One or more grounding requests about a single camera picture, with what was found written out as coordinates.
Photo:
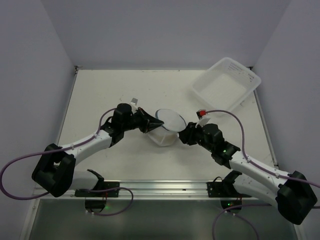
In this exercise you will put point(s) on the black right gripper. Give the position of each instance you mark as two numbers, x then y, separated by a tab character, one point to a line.
189	136

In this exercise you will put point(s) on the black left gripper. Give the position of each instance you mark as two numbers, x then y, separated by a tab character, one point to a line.
143	121

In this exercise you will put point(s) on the white mesh laundry bag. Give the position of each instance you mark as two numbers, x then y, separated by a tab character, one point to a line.
166	134

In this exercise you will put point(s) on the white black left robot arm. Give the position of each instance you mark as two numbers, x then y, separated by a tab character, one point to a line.
55	170

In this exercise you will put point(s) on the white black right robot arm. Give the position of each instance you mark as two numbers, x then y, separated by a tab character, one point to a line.
290	193

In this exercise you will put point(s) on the white plastic basket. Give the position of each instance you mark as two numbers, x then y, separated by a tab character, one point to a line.
225	85

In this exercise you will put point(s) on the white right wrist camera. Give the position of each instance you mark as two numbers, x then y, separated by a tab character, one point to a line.
203	118

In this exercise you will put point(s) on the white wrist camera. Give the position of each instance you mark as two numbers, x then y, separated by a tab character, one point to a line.
134	104
203	118

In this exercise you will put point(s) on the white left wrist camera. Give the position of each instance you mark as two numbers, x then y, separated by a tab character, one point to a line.
134	104

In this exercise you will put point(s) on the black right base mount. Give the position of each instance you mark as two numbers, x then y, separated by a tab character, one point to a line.
223	188

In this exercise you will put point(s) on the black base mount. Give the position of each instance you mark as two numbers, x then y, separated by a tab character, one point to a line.
223	188
89	184

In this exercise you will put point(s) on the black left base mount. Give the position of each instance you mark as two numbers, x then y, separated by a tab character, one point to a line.
89	184

